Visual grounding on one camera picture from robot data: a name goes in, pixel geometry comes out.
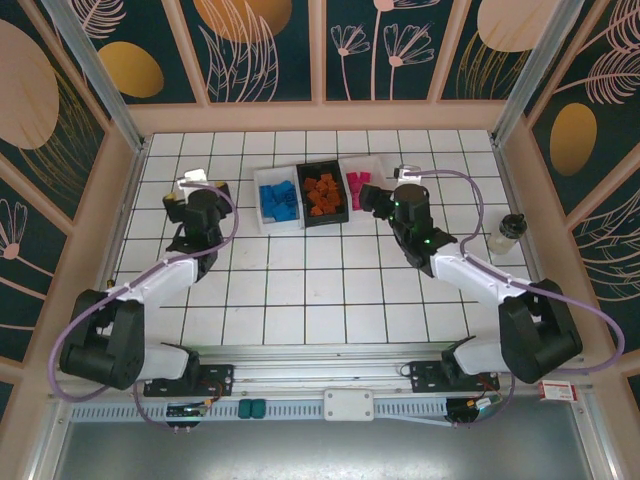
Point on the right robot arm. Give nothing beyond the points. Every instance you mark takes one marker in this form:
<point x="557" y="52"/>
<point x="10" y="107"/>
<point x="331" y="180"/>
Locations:
<point x="475" y="280"/>

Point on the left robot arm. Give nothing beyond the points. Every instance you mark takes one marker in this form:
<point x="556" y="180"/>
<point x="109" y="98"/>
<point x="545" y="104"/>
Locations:
<point x="160" y="280"/>

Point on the white plastic bin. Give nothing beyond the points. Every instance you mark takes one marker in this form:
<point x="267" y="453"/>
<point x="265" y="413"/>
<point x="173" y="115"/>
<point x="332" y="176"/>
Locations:
<point x="265" y="175"/>
<point x="377" y="172"/>

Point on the black plastic bin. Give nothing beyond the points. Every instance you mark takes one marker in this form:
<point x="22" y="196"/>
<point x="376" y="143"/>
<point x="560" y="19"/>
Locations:
<point x="320" y="167"/>

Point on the clear bottle black cap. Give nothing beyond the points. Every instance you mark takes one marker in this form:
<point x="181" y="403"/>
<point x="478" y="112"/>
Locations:
<point x="505" y="240"/>

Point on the dark panel with orange circle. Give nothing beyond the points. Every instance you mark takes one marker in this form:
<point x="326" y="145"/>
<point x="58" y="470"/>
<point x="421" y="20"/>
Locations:
<point x="240" y="50"/>

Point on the dark panel with pink flowers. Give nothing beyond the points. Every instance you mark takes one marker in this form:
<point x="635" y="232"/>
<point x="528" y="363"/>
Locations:
<point x="380" y="60"/>

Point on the dark panel with yellow oval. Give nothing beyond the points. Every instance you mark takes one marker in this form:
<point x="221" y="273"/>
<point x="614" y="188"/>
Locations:
<point x="130" y="70"/>
<point x="575" y="140"/>

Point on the dark panel with single flower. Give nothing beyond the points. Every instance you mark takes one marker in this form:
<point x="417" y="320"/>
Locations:
<point x="20" y="260"/>

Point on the dark panel with peach oval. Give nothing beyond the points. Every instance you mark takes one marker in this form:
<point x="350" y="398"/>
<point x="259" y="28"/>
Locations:
<point x="490" y="50"/>

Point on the aluminium base beam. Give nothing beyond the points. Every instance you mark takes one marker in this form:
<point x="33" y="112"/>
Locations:
<point x="310" y="372"/>

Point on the dark panel with gold lines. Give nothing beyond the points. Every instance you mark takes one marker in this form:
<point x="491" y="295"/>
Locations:
<point x="30" y="90"/>

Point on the small circuit board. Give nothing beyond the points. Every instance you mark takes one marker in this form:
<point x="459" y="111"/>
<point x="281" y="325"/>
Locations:
<point x="187" y="411"/>
<point x="470" y="407"/>

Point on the green block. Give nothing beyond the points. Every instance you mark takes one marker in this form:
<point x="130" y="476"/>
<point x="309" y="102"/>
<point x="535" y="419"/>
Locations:
<point x="258" y="409"/>
<point x="245" y="409"/>

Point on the white junction box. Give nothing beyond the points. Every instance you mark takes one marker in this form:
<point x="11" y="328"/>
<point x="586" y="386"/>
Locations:
<point x="348" y="405"/>

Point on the dark panel with pink leaves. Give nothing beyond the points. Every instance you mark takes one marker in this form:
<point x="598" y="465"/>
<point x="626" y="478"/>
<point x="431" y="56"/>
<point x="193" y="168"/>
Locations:
<point x="615" y="260"/>

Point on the red white small box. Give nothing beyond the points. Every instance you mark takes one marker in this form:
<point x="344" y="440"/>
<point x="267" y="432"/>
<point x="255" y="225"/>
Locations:
<point x="556" y="391"/>

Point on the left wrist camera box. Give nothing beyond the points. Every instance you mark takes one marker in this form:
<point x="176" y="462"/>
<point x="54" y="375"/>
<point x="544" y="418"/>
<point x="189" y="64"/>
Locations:
<point x="195" y="176"/>

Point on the aluminium frame post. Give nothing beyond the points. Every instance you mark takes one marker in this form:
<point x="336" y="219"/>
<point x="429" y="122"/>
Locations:
<point x="101" y="75"/>
<point x="536" y="65"/>

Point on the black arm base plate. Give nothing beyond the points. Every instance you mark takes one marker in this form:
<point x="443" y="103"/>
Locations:
<point x="220" y="380"/>
<point x="425" y="380"/>

